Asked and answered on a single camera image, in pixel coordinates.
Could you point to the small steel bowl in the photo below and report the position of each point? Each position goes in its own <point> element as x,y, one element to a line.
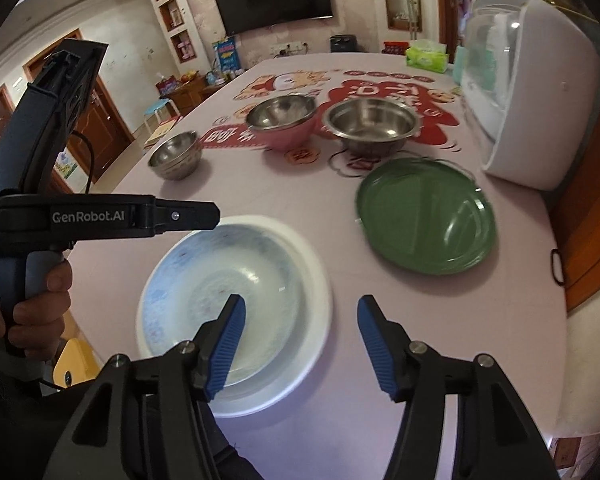
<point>175,152</point>

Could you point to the white stool light blue seat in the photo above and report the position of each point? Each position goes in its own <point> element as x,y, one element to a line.
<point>157,107</point>

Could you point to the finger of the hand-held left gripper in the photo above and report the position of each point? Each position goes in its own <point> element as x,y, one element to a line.
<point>190,216</point>

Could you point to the small black appliance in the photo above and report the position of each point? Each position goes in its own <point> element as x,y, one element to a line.
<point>342,43</point>

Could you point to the pink steel-lined bowl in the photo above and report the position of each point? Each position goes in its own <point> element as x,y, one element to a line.
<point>280,110</point>

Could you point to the light blue plate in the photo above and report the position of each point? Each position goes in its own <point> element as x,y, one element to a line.
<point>205,280</point>

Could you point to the white dish sterilizer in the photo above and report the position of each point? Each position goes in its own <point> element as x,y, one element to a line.
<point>540,95</point>

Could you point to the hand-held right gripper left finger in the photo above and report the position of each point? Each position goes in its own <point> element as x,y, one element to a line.
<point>225,350</point>

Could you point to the wooden cabinet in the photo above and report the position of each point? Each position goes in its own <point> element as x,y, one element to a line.
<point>190,92</point>

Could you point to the person's left hand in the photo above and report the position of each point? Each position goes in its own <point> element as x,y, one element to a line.
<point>40,325</point>

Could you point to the colourful wall poster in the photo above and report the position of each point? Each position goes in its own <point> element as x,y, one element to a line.
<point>66,162</point>

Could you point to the blue poster board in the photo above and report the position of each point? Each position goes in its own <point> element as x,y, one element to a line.
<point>226,55</point>

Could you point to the wooden room door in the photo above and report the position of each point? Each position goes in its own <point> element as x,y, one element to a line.
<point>110,130</point>

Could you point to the large steel bowl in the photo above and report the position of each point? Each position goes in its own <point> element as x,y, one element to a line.
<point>370,120</point>

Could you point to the pink printed tablecloth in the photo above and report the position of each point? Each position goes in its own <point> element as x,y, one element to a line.
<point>340,280</point>

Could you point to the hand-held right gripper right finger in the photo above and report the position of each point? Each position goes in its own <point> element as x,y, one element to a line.
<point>377,350</point>

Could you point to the green tissue box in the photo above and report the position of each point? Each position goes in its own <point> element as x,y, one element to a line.
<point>427,57</point>

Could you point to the wooden sliding door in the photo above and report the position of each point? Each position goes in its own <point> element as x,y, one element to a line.
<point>590,260</point>

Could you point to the teal plastic container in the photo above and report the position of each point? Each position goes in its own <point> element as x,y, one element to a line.
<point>459,62</point>

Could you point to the white wall socket strip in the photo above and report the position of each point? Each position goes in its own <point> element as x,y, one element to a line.
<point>290,49</point>

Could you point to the stack of books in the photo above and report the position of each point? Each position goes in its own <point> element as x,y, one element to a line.
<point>164,131</point>

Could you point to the white plate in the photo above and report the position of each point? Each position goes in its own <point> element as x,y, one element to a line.
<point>270,395</point>

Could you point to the green plate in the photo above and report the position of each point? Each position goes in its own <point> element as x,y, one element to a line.
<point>420,220</point>

